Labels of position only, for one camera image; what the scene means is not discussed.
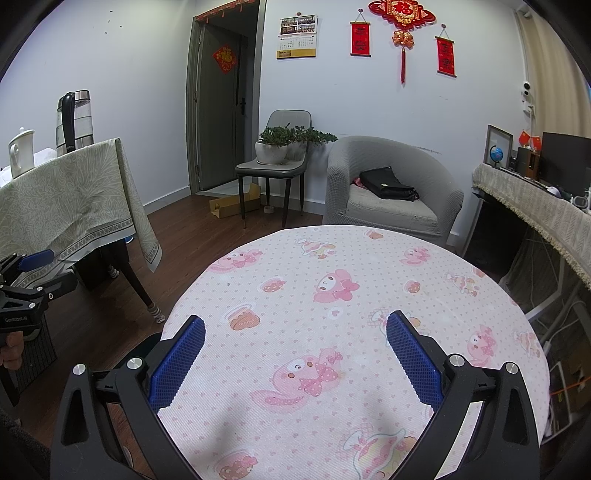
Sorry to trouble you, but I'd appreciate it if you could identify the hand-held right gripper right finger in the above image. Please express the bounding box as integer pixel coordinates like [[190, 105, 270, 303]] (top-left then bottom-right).
[[385, 311, 541, 480]]

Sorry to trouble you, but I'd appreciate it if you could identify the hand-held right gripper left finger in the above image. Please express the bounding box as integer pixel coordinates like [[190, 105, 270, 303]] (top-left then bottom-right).
[[50, 315, 206, 480]]

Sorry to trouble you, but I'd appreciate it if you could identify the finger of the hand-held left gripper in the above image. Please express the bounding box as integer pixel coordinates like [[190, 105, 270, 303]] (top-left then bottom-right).
[[0, 270, 78, 301], [0, 249, 55, 287]]

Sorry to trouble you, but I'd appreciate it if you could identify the person's left forearm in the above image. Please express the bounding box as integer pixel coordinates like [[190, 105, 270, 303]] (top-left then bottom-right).
[[0, 406, 51, 480]]

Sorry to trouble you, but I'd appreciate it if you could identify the person's left hand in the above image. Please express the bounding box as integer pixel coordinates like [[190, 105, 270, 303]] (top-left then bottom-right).
[[0, 333, 24, 370]]

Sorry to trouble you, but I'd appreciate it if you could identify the black ribbed panel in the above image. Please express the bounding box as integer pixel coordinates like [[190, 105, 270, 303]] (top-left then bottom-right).
[[21, 318, 58, 393]]

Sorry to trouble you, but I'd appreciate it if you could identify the table with beige tablecloth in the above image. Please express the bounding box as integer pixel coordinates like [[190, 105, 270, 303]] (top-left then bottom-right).
[[0, 137, 163, 289]]

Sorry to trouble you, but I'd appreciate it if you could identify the dark wooden table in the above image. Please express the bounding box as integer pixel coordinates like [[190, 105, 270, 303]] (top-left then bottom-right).
[[74, 240, 160, 319]]

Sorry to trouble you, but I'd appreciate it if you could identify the white mug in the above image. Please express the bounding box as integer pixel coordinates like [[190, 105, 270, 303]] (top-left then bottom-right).
[[8, 128, 36, 180]]

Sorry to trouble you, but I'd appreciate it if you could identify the pink printed tablecloth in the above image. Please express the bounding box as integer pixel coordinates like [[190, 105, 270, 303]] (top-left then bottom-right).
[[159, 224, 551, 480]]

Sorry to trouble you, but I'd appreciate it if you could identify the glass electric kettle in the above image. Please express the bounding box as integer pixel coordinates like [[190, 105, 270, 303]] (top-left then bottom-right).
[[55, 90, 95, 158]]

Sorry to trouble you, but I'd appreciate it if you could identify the brown cardboard box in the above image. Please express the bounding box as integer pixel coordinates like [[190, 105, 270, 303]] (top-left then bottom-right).
[[551, 342, 591, 425]]

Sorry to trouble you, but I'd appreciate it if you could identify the flat cardboard box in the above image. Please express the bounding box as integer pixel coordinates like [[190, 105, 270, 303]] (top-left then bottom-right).
[[209, 182, 262, 219]]

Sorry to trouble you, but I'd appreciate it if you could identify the black bag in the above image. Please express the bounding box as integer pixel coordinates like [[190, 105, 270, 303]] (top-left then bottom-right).
[[359, 166, 420, 202]]

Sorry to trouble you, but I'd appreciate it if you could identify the beige fringed cloth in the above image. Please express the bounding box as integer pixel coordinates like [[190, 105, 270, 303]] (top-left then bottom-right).
[[472, 162, 591, 291]]

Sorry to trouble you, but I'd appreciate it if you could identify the grey armchair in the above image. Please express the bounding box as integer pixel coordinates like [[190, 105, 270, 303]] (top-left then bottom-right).
[[322, 135, 464, 247]]

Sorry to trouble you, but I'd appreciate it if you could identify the grey door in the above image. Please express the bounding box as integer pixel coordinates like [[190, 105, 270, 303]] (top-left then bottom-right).
[[186, 0, 267, 197]]

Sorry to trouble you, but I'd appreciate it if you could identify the potted plant white pot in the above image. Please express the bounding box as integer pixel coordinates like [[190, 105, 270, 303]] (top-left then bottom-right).
[[287, 127, 339, 160], [255, 127, 291, 165]]

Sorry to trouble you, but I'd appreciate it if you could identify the wooden speaker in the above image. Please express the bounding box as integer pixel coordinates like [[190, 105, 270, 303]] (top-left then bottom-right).
[[516, 147, 541, 178]]

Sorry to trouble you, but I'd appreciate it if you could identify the black monitor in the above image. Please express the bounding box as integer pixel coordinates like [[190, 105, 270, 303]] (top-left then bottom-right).
[[540, 131, 591, 195]]

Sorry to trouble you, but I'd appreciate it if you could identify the grey dining chair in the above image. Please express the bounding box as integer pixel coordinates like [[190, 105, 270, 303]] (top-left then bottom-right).
[[235, 109, 312, 229]]

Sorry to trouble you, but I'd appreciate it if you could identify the red door decoration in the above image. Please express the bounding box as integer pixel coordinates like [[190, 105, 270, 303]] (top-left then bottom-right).
[[212, 44, 237, 75]]

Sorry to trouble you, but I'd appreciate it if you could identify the beige curtain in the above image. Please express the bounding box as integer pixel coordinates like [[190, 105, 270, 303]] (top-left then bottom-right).
[[515, 7, 591, 139]]

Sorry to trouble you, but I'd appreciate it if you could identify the orange cable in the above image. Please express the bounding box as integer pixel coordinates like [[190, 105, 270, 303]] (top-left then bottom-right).
[[551, 375, 591, 397]]

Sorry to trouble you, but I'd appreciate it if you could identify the white desk frame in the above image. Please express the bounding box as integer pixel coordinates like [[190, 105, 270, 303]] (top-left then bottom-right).
[[524, 249, 587, 324]]

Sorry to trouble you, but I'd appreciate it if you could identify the grey picture frame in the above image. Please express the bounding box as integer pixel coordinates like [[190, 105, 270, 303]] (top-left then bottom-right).
[[483, 124, 514, 168]]

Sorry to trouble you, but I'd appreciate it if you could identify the red wall scroll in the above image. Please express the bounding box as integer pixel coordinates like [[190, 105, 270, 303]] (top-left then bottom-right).
[[349, 9, 373, 58], [435, 23, 458, 78]]

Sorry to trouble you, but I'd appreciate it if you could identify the wall calendar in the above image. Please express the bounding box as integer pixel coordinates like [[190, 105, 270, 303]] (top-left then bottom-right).
[[276, 15, 319, 60]]

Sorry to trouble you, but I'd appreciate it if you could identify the red knot wall ornament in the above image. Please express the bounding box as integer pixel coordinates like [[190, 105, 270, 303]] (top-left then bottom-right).
[[368, 0, 437, 85]]

